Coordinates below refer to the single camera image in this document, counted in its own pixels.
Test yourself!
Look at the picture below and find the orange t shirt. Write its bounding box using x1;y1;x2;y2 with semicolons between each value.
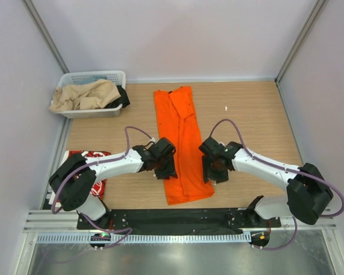
154;87;214;205

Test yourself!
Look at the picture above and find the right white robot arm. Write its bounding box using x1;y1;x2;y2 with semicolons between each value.
199;138;334;227

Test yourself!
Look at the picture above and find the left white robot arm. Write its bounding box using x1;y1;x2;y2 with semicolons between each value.
49;144;177;229

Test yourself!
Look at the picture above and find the red coca cola t shirt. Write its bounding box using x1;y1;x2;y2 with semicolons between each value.
60;150;111;199

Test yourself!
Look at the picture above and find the black t shirt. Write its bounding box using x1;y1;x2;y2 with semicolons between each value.
105;85;130;109

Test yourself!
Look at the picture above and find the beige t shirt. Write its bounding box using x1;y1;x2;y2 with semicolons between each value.
49;79;121;113

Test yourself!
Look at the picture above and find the light blue cloth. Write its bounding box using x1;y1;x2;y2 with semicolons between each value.
75;76;108;85

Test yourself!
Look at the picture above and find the white plastic basket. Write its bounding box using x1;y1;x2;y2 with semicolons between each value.
58;70;126;119

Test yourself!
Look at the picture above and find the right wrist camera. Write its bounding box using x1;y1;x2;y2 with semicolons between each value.
198;137;225;160

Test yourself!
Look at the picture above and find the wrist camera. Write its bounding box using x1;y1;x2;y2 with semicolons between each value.
147;137;176;160
198;137;225;160

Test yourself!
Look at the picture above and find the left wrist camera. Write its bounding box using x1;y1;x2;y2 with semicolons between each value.
147;137;176;160

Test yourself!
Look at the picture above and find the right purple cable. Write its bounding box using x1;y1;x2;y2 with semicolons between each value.
208;119;344;251

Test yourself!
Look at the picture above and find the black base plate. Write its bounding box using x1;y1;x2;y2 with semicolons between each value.
76;207;282;236

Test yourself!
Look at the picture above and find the white slotted cable duct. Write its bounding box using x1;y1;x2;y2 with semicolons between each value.
36;231;251;244

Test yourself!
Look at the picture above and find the aluminium frame rail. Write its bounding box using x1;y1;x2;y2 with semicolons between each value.
23;210;337;233

